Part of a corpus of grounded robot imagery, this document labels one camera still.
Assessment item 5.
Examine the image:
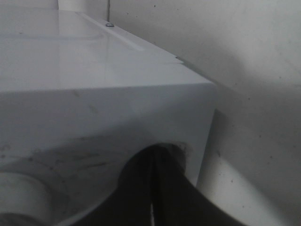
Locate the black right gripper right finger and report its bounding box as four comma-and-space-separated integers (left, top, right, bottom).
151, 145, 238, 226

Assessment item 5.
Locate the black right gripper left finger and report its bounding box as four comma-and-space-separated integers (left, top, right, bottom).
73, 145, 156, 226

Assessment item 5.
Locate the white microwave knob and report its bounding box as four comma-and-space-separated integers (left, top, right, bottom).
0, 172, 53, 225

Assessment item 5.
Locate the white microwave oven body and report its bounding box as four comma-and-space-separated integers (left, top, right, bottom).
0, 5, 216, 226

